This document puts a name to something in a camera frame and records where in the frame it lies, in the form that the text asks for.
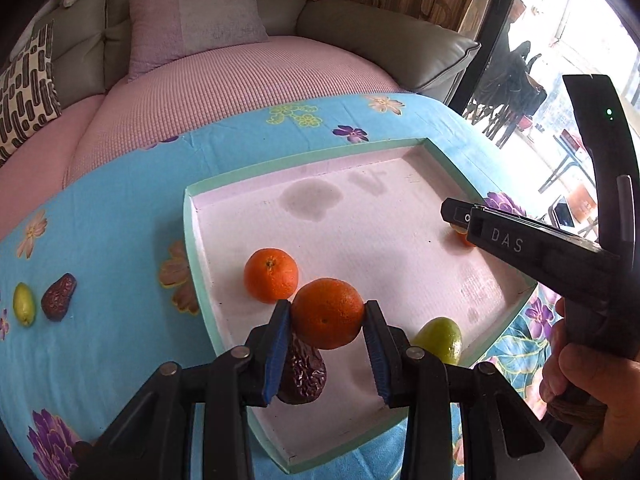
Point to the small green guava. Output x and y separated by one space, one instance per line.
23 303

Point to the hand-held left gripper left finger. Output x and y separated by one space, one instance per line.
275 360

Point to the teal shallow cardboard tray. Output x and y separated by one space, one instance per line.
390 240

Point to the large green guava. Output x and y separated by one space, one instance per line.
440 340

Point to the purple cushion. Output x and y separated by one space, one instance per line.
195 15

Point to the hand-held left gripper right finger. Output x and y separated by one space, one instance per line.
376 360

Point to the blue floral blanket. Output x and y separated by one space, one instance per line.
115 240

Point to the dark outdoor table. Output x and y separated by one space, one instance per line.
570 152

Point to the orange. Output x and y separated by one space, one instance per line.
327 313
270 275

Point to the small tangerine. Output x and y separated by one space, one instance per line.
459 234

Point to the black outdoor chair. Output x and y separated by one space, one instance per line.
515 85

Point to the round wrinkled dried date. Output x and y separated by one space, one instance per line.
305 375

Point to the tapered wrinkled dried date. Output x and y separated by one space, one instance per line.
58 296

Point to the pink sofa seat cover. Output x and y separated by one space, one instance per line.
45 160
225 85

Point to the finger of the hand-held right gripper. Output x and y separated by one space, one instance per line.
454 212
505 240

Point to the black and white patterned cushion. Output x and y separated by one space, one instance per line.
27 85

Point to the person's right hand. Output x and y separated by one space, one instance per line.
615 430

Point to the grey sofa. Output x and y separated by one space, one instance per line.
380 30

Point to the black door frame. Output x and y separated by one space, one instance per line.
492 45

